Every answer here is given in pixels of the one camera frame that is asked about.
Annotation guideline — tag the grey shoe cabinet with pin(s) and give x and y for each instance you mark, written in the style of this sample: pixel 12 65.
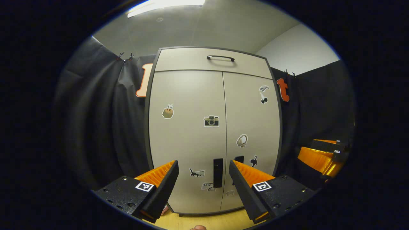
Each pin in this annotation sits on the grey shoe cabinet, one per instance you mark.
pixel 147 131

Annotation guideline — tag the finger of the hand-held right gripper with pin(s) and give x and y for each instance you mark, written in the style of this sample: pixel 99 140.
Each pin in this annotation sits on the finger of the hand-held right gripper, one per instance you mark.
pixel 326 145
pixel 314 159

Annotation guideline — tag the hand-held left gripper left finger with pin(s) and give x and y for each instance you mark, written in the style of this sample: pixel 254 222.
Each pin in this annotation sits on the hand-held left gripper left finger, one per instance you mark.
pixel 164 188

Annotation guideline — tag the grey shoe cabinet door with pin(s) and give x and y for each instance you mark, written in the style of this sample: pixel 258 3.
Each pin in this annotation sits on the grey shoe cabinet door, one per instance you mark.
pixel 252 121
pixel 185 143

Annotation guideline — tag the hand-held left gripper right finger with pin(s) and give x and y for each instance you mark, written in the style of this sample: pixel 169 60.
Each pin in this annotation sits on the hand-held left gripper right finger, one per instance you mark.
pixel 243 191

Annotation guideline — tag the grey cabinet drawer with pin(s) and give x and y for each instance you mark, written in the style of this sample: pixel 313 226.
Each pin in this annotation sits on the grey cabinet drawer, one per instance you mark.
pixel 191 60

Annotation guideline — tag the ceiling light panel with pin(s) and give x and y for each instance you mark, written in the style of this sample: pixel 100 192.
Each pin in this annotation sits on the ceiling light panel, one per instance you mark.
pixel 166 3

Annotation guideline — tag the black backdrop cloth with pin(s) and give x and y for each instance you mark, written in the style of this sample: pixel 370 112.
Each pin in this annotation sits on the black backdrop cloth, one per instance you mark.
pixel 96 121
pixel 319 105

